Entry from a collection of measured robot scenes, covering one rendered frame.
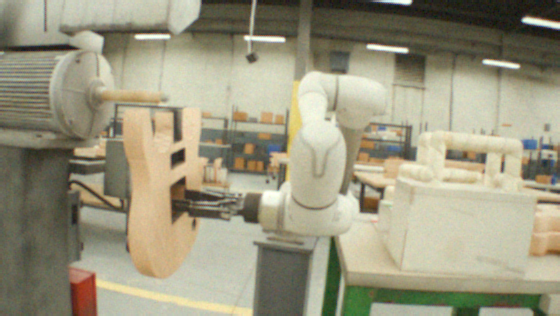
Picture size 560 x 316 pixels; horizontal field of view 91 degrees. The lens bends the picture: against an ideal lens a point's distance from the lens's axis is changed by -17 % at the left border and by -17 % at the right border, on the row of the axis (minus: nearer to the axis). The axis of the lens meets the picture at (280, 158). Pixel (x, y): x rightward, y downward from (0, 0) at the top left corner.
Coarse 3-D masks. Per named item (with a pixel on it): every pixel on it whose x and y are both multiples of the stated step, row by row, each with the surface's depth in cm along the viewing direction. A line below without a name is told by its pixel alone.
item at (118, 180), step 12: (108, 144) 106; (120, 144) 105; (108, 156) 106; (120, 156) 106; (108, 168) 106; (120, 168) 106; (72, 180) 105; (108, 180) 106; (120, 180) 106; (108, 192) 107; (120, 192) 106; (132, 192) 109; (108, 204) 109
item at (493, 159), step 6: (492, 156) 66; (498, 156) 66; (492, 162) 66; (498, 162) 66; (486, 168) 68; (492, 168) 66; (498, 168) 66; (486, 174) 68; (492, 174) 66; (486, 180) 67; (492, 180) 66; (486, 186) 67; (492, 186) 66
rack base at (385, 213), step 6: (384, 210) 83; (390, 210) 76; (378, 216) 90; (384, 216) 82; (390, 216) 76; (378, 222) 89; (384, 222) 81; (378, 228) 88; (384, 228) 80; (378, 234) 87; (384, 234) 79; (384, 240) 79
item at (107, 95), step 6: (108, 90) 84; (114, 90) 84; (120, 90) 84; (126, 90) 84; (132, 90) 83; (138, 90) 84; (102, 96) 84; (108, 96) 84; (114, 96) 83; (120, 96) 83; (126, 96) 83; (132, 96) 83; (138, 96) 83; (144, 96) 82; (150, 96) 82; (156, 96) 82; (144, 102) 84; (150, 102) 83; (156, 102) 83; (162, 102) 84
